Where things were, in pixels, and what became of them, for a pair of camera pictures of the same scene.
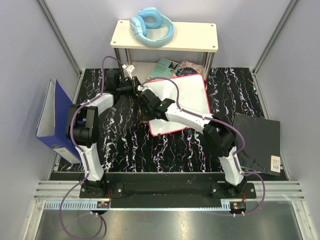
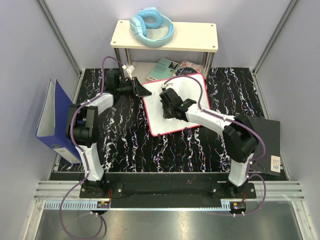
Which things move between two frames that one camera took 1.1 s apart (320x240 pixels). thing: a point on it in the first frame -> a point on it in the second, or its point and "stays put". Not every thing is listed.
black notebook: [262, 151] stays put
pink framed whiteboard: [193, 96] stays put
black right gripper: [144, 117] -> [166, 115]
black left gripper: [135, 83] stays put
